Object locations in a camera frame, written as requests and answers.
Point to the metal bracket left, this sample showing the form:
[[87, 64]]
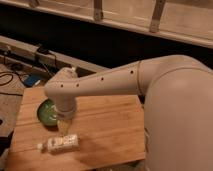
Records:
[[98, 12]]

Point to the wooden board table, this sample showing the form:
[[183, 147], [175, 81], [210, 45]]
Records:
[[110, 129]]

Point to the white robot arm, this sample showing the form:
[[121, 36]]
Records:
[[178, 107]]

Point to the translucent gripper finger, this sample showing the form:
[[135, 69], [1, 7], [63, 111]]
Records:
[[63, 126]]

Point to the metal bracket right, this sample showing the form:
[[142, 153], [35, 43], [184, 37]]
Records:
[[156, 17]]

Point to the blue box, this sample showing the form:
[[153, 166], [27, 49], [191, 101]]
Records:
[[32, 80]]

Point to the green ceramic bowl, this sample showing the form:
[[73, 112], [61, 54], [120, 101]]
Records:
[[46, 113]]

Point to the clear plastic bottle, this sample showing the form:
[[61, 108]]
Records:
[[59, 143]]

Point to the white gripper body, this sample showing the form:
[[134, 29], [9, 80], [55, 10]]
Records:
[[66, 110]]

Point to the black power adapter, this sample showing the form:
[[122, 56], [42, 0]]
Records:
[[43, 51]]

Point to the metal bracket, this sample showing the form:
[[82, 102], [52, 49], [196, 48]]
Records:
[[98, 12], [156, 17]]

